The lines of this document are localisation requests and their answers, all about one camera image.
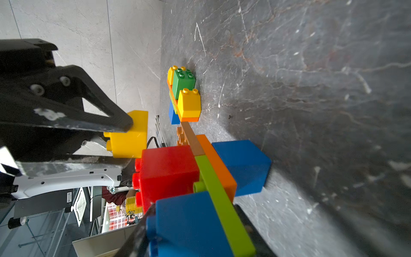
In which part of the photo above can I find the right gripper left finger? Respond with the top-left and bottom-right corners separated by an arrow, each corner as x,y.
115,205 -> 156,257

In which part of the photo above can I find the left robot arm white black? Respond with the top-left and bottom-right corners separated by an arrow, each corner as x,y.
1,39 -> 133,208

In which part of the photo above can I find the red lego brick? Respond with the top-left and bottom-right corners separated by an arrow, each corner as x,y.
132,145 -> 200,213

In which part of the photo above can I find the light green lego plate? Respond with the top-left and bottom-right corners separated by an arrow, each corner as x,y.
193,155 -> 256,257

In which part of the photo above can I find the blue lego block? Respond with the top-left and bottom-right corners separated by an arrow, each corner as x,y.
169,101 -> 180,125
212,140 -> 272,197

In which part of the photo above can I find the small blue lego brick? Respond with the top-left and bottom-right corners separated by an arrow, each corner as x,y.
146,191 -> 233,257

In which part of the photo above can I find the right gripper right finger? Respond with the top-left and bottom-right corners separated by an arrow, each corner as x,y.
234,204 -> 276,257

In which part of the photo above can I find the brown lego plate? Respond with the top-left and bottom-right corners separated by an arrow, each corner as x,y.
177,122 -> 205,156

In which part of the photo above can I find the orange 2x4 lego plate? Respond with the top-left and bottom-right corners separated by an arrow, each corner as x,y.
168,83 -> 201,122

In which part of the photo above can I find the blue lego block under plate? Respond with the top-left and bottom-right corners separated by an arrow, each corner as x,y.
212,140 -> 272,197

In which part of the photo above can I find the yellow lego brick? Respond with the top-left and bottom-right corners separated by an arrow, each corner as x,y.
167,65 -> 186,85
103,110 -> 148,158
178,88 -> 201,118

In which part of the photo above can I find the lime green lego plate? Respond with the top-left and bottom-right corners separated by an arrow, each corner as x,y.
169,92 -> 177,114

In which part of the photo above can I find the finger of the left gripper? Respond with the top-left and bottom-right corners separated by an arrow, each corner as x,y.
16,155 -> 131,177
1,65 -> 133,133

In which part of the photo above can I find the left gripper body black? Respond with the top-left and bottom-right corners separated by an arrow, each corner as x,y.
0,38 -> 107,164

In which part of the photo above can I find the dark green lego brick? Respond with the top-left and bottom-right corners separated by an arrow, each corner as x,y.
172,68 -> 196,100

